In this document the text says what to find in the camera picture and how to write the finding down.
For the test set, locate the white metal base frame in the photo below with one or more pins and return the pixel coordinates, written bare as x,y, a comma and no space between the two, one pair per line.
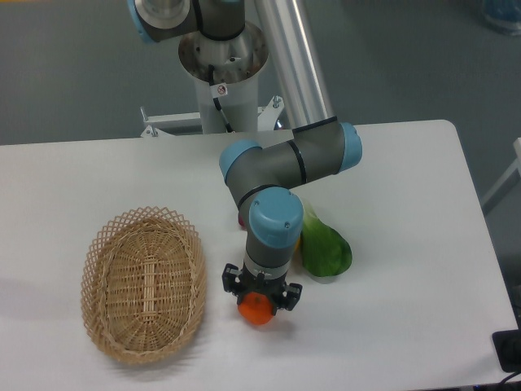
190,122

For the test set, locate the orange toy fruit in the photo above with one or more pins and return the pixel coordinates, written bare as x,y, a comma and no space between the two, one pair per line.
256,308

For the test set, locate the white frame at right edge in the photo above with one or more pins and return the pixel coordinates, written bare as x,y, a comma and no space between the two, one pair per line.
505,183

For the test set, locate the black device at table edge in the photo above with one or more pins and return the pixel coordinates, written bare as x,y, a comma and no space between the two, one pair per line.
507,346

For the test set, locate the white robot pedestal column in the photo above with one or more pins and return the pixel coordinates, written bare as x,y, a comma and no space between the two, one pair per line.
225,75

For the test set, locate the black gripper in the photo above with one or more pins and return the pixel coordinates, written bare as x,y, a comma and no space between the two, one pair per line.
241,283

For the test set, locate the purple toy sweet potato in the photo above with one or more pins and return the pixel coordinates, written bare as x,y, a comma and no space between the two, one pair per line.
240,222

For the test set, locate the green toy leafy vegetable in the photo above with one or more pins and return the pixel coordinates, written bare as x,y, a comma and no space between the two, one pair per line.
324,251

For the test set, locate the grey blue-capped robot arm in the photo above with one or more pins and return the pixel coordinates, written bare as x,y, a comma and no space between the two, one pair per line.
261,179

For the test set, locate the blue object top right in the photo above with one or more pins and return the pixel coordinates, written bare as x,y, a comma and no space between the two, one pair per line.
502,15

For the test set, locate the woven wicker basket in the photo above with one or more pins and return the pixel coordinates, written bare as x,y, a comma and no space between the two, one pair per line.
144,284

